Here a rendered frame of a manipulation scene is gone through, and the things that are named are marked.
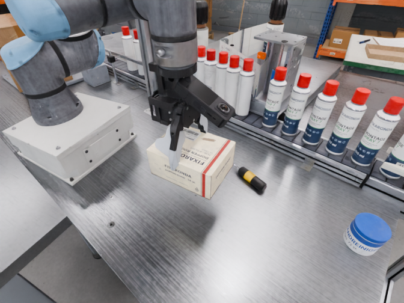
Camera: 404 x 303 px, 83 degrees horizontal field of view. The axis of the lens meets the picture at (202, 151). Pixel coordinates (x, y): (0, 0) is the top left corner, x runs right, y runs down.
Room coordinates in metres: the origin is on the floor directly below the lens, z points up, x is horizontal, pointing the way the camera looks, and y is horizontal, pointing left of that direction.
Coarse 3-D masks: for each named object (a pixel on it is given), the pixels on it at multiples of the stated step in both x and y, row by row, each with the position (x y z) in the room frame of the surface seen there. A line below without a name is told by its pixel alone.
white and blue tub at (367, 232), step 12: (360, 216) 0.29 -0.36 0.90; (372, 216) 0.29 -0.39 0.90; (348, 228) 0.29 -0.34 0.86; (360, 228) 0.26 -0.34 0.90; (372, 228) 0.26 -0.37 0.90; (384, 228) 0.26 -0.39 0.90; (348, 240) 0.27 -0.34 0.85; (360, 240) 0.25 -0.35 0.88; (372, 240) 0.24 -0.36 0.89; (384, 240) 0.24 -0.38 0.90; (360, 252) 0.24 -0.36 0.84; (372, 252) 0.24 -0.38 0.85
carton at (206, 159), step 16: (192, 128) 0.46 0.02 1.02; (192, 144) 0.40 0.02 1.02; (208, 144) 0.40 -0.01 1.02; (224, 144) 0.40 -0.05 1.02; (160, 160) 0.36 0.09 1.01; (192, 160) 0.35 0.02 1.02; (208, 160) 0.35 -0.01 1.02; (224, 160) 0.36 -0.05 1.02; (160, 176) 0.37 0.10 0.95; (176, 176) 0.34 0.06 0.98; (192, 176) 0.32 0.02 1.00; (208, 176) 0.31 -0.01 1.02; (224, 176) 0.37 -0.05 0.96; (208, 192) 0.30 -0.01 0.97
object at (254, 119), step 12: (120, 60) 1.33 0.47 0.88; (132, 72) 1.16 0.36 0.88; (240, 120) 0.72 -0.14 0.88; (252, 120) 0.72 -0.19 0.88; (276, 132) 0.64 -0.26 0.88; (300, 132) 0.64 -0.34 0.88; (300, 144) 0.58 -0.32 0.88; (324, 144) 0.58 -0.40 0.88; (336, 156) 0.52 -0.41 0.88; (348, 156) 0.52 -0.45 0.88; (360, 168) 0.47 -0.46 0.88
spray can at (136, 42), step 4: (136, 32) 1.12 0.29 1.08; (136, 36) 1.12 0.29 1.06; (136, 40) 1.12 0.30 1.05; (136, 44) 1.11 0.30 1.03; (136, 48) 1.11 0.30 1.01; (136, 52) 1.11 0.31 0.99; (140, 52) 1.11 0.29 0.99; (136, 56) 1.12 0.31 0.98; (140, 56) 1.11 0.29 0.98; (140, 60) 1.11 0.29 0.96; (140, 68) 1.11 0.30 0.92; (140, 72) 1.11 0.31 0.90
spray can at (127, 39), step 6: (126, 30) 1.18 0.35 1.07; (126, 36) 1.18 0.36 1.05; (126, 42) 1.17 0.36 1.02; (132, 42) 1.19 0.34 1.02; (126, 48) 1.17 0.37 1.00; (132, 48) 1.18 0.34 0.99; (126, 54) 1.17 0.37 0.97; (132, 54) 1.18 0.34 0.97; (126, 60) 1.18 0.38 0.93; (132, 66) 1.17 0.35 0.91
